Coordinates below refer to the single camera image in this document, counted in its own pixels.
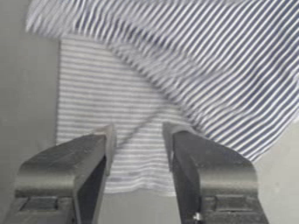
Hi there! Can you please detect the navy white striped t-shirt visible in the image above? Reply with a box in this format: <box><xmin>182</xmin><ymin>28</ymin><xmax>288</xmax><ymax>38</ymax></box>
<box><xmin>24</xmin><ymin>0</ymin><xmax>299</xmax><ymax>197</ymax></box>

